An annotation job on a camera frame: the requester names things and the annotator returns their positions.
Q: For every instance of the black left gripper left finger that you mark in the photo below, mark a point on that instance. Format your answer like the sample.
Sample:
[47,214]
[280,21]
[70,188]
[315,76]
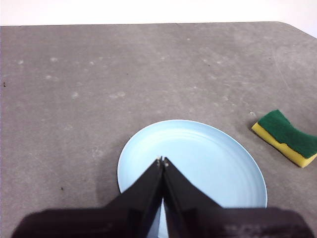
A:
[111,220]

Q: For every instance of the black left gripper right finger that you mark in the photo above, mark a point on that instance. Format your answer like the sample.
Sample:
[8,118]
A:
[223,220]

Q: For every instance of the light blue round plate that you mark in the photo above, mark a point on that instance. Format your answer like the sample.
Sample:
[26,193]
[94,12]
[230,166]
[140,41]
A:
[210,168]

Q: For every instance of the yellow sponge with green pad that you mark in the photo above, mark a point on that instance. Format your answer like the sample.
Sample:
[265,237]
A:
[287,137]

